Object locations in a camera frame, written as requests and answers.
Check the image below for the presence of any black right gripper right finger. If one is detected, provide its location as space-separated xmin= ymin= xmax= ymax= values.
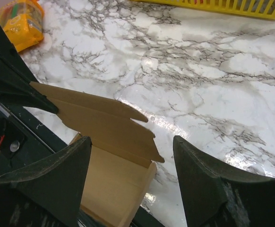
xmin=173 ymin=136 xmax=275 ymax=227

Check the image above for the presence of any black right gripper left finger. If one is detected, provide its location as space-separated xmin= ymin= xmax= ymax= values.
xmin=0 ymin=136 xmax=92 ymax=227

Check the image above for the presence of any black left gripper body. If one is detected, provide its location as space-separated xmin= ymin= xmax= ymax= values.
xmin=0 ymin=26 xmax=58 ymax=114

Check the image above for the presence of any brown cardboard box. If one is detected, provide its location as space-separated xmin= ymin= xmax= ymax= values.
xmin=31 ymin=82 xmax=164 ymax=227

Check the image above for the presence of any orange gummy candy bag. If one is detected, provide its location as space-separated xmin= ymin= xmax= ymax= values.
xmin=0 ymin=0 xmax=44 ymax=52

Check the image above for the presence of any yellow plastic shopping basket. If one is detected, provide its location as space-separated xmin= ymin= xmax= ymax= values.
xmin=144 ymin=0 xmax=275 ymax=20

